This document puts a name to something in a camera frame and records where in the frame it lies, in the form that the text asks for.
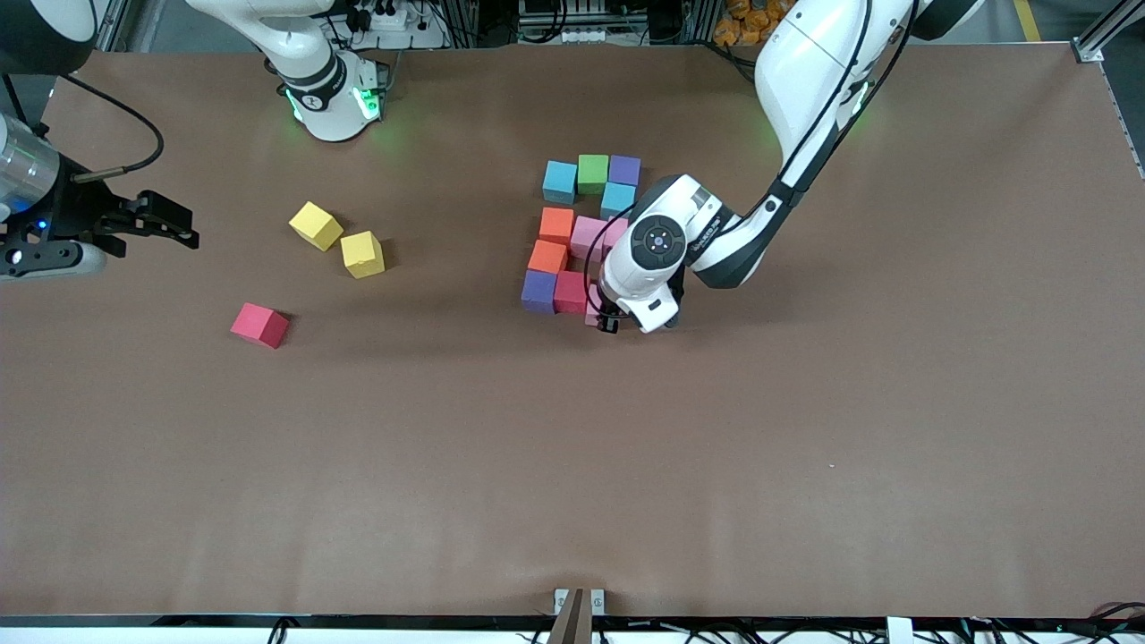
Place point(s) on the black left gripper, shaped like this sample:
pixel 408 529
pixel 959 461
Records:
pixel 609 321

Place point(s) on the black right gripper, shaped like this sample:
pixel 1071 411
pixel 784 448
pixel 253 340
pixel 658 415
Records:
pixel 79 215

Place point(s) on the pink foam cube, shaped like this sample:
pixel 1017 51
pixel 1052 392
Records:
pixel 586 237
pixel 592 300
pixel 615 231

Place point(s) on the red foam cube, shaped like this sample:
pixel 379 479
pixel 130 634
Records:
pixel 259 324
pixel 570 292

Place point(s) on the purple foam cube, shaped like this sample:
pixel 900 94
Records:
pixel 538 292
pixel 624 170

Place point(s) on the orange foam cube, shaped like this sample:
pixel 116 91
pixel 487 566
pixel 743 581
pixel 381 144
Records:
pixel 547 257
pixel 556 225

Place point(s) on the light cyan foam cube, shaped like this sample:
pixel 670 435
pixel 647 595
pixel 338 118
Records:
pixel 617 197

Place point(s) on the blue foam cube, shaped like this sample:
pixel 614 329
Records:
pixel 560 182

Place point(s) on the green foam cube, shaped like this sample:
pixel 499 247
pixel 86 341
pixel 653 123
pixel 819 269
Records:
pixel 592 173

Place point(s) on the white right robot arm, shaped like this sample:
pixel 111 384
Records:
pixel 313 89

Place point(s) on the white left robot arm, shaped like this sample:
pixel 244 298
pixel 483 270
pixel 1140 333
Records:
pixel 662 250

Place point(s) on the brown table cover sheet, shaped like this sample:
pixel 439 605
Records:
pixel 572 465

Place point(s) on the yellow foam cube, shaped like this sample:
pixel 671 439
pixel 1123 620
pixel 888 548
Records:
pixel 315 224
pixel 362 252

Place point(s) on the white power strip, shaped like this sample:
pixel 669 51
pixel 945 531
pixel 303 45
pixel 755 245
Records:
pixel 385 16

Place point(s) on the white electronics rack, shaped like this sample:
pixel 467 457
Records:
pixel 572 22

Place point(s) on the brown tapered pole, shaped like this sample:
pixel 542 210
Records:
pixel 572 626

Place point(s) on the pile of orange fruits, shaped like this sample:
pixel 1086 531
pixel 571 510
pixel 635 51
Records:
pixel 747 22

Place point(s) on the white plastic block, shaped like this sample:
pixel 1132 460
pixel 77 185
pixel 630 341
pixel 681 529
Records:
pixel 899 631

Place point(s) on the aluminium frame profile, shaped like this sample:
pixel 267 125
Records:
pixel 116 22
pixel 1109 31

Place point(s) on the small metal bracket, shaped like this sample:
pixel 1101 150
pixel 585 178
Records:
pixel 580 597

